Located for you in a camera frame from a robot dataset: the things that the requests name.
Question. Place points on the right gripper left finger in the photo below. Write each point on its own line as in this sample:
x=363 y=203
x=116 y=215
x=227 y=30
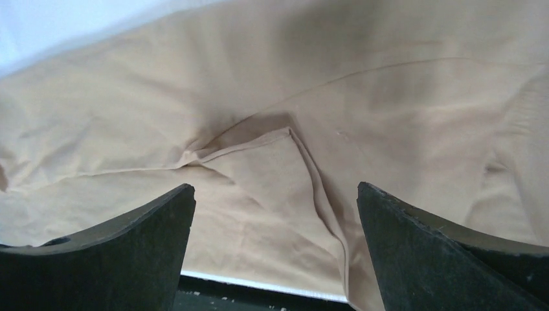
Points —
x=130 y=262

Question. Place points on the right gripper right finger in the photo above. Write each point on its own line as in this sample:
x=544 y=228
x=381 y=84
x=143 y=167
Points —
x=425 y=262

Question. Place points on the beige t shirt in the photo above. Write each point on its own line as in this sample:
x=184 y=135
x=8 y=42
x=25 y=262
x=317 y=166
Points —
x=275 y=111

